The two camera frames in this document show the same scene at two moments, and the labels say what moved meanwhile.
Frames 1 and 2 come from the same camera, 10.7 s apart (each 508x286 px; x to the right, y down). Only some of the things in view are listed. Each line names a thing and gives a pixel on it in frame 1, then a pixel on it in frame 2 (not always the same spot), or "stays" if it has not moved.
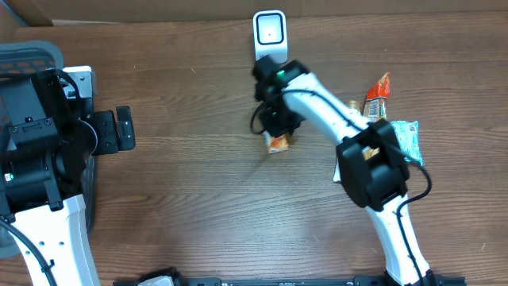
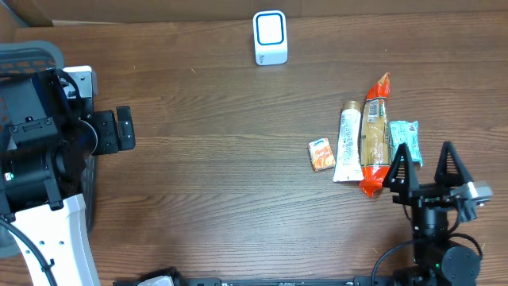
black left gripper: [124, 127] stays
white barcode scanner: [270, 35] stays
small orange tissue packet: [275, 144] → [321, 154]
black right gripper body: [283, 121] → [428, 212]
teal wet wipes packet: [408, 136] stays
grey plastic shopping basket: [19, 58] stays
